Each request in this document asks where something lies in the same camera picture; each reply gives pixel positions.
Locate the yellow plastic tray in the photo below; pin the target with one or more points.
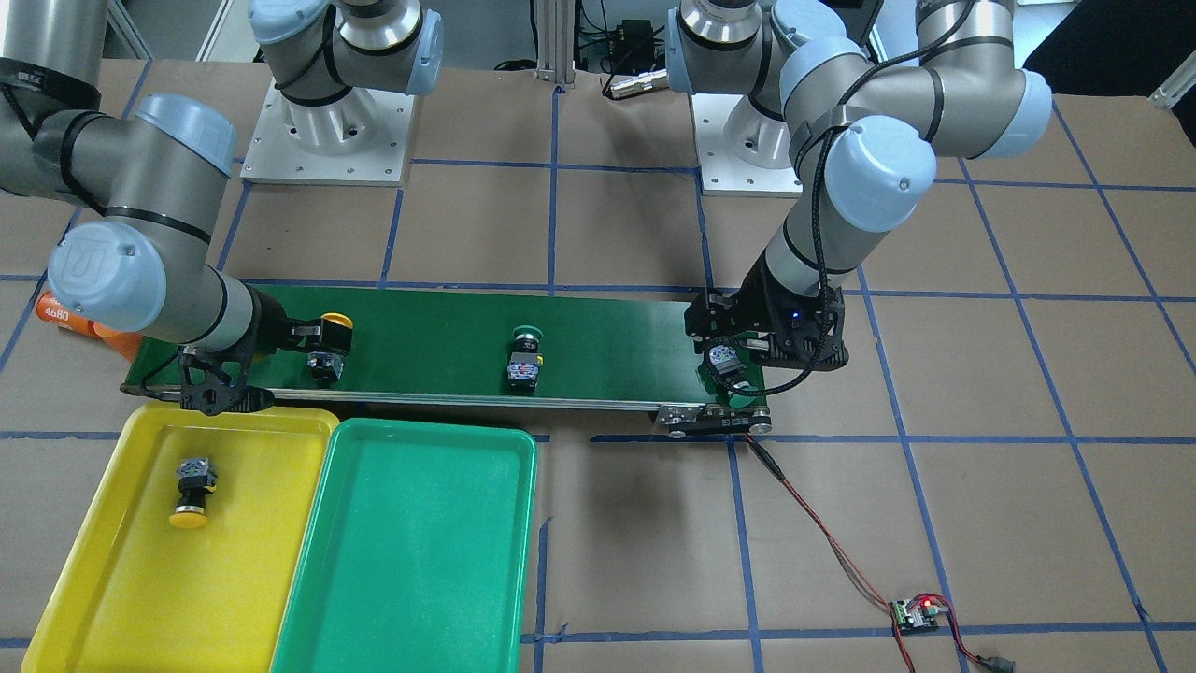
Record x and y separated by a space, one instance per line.
140 595

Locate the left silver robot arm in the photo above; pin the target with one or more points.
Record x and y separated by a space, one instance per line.
865 142

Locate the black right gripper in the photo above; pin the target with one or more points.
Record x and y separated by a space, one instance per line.
272 321

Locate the yellow push button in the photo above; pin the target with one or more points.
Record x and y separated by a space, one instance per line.
329 348
196 481

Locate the orange cylinder marked 4680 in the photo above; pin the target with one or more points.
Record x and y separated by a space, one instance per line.
50 310

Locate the green conveyor belt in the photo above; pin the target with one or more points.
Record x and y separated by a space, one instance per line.
415 347

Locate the small motor controller board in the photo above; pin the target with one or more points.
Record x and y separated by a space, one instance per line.
920 614

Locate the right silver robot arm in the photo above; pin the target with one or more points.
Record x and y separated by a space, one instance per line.
155 181

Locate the plain orange cylinder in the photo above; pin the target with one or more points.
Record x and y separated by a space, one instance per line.
126 344

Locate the green push button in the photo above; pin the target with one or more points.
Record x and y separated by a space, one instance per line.
727 370
525 360

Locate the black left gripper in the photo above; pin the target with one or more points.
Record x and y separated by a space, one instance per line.
753 309

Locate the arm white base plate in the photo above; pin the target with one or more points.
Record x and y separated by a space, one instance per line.
741 151
361 140

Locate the aluminium frame post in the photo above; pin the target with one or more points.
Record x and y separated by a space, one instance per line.
555 34

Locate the green plastic tray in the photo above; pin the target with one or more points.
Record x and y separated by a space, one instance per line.
414 559

